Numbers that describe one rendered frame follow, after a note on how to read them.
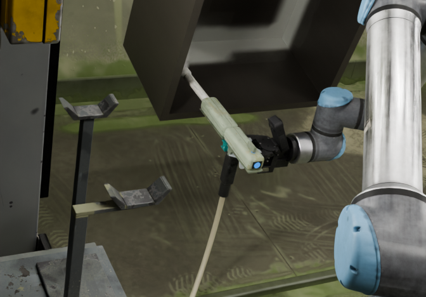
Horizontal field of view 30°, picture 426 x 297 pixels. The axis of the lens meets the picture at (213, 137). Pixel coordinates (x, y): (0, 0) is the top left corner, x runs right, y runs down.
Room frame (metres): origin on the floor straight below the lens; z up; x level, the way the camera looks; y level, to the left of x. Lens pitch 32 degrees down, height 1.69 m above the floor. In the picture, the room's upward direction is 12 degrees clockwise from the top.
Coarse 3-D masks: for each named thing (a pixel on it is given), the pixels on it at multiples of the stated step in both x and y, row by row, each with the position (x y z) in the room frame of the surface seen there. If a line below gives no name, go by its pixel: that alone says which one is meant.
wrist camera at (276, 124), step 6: (270, 120) 1.89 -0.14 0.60; (276, 120) 1.88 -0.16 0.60; (270, 126) 1.88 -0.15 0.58; (276, 126) 1.87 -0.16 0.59; (282, 126) 1.87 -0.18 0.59; (276, 132) 1.87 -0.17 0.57; (282, 132) 1.88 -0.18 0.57; (276, 138) 1.89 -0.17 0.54; (282, 138) 1.88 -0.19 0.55; (282, 144) 1.89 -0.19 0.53; (282, 150) 1.89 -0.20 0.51
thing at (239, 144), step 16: (192, 80) 2.08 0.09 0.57; (208, 96) 2.00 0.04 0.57; (208, 112) 1.93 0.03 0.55; (224, 112) 1.92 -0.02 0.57; (224, 128) 1.85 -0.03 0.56; (240, 128) 1.86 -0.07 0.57; (240, 144) 1.78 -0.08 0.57; (224, 160) 1.83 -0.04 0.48; (240, 160) 1.76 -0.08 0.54; (256, 160) 1.73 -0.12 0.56; (224, 176) 1.82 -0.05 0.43; (224, 192) 1.82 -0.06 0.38
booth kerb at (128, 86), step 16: (352, 64) 3.30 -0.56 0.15; (64, 80) 2.62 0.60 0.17; (80, 80) 2.65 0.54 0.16; (96, 80) 2.68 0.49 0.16; (112, 80) 2.71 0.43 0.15; (128, 80) 2.75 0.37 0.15; (352, 80) 3.31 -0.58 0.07; (64, 96) 2.62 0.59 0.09; (80, 96) 2.65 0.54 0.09; (96, 96) 2.68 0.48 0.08; (128, 96) 2.75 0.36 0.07; (144, 96) 2.78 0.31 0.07
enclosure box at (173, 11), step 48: (144, 0) 2.18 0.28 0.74; (192, 0) 1.93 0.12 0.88; (240, 0) 2.45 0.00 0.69; (288, 0) 2.55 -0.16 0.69; (336, 0) 2.39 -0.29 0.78; (144, 48) 2.14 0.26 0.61; (240, 48) 2.45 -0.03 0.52; (288, 48) 2.54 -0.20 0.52; (336, 48) 2.33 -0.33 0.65; (192, 96) 2.14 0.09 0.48; (240, 96) 2.21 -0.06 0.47; (288, 96) 2.28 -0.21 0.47
